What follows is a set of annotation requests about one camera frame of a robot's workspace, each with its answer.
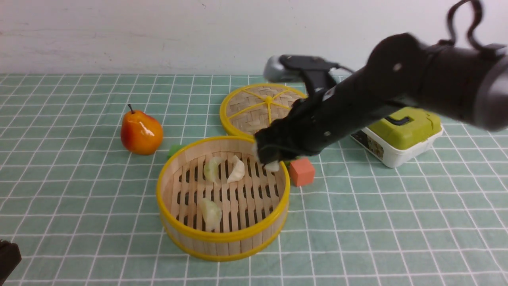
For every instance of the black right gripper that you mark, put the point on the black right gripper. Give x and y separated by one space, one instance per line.
331 112

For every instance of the cream dumpling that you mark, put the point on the cream dumpling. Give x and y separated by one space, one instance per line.
272 167
238 171

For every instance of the pale green dumpling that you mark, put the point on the pale green dumpling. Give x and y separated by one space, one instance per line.
211 169
211 214

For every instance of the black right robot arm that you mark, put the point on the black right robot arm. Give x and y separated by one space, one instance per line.
469 86

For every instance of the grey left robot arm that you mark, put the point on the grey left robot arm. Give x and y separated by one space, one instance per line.
10 257

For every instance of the woven bamboo steamer lid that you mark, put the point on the woven bamboo steamer lid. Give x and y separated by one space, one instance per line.
251 108

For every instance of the bamboo steamer tray yellow rim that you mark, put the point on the bamboo steamer tray yellow rim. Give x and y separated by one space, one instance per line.
254 209

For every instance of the green white lunch box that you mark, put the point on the green white lunch box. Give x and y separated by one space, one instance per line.
401 136

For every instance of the orange foam cube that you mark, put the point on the orange foam cube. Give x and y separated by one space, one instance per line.
302 172

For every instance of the small green block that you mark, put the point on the small green block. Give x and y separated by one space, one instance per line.
174 148

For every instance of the orange red toy pear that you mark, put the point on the orange red toy pear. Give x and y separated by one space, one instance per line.
140 133

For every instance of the green checkered tablecloth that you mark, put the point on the green checkered tablecloth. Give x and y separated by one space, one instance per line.
83 209

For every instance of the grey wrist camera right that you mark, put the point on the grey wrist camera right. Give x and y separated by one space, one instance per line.
313 71

